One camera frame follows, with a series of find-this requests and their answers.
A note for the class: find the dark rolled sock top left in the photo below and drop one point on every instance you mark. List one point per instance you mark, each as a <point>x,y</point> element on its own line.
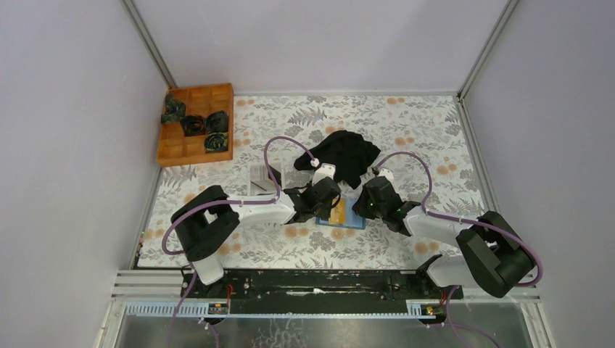
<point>174,110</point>

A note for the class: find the black crumpled cloth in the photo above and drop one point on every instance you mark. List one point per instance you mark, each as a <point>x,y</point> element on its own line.
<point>348,151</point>

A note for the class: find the dark rolled sock right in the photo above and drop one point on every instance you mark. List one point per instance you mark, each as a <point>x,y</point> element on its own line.
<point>217,122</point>

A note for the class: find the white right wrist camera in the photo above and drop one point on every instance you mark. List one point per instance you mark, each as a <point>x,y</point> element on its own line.
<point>383,172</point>

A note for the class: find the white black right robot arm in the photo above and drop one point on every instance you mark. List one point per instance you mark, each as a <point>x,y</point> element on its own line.
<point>491,257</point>

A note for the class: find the white plastic card box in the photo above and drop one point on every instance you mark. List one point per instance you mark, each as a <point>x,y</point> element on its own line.
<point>279,166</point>

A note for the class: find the dark rolled sock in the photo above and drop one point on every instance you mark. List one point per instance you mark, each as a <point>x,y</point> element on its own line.
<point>174,110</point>
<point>216,142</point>
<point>192,125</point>
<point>217,122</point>

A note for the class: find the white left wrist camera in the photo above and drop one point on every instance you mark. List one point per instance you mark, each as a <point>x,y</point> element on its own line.
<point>322,170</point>

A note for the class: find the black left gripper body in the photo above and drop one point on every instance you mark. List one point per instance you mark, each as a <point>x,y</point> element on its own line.
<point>322,211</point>

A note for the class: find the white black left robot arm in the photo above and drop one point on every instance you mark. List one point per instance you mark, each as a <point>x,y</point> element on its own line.
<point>205,223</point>

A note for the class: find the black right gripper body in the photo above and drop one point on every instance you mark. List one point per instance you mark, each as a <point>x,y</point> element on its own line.
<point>367,209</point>

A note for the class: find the floral patterned table mat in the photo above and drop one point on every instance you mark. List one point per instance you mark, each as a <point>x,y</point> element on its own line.
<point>422,142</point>

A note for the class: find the dark rolled sock bottom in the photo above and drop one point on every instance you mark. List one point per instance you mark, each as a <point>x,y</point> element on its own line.
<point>216,142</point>

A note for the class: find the dark rolled sock middle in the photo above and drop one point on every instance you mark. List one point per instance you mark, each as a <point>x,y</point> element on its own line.
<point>192,125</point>

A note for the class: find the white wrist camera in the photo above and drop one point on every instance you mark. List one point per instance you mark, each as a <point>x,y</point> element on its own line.
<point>322,170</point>
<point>383,172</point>

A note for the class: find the blue leather card holder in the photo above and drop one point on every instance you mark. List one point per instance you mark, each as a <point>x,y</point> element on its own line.
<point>353,221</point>

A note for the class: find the stack of credit cards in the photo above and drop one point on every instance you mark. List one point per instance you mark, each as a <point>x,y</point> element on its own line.
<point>260,182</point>

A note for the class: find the wooden compartment tray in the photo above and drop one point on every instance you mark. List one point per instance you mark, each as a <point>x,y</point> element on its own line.
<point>174,149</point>

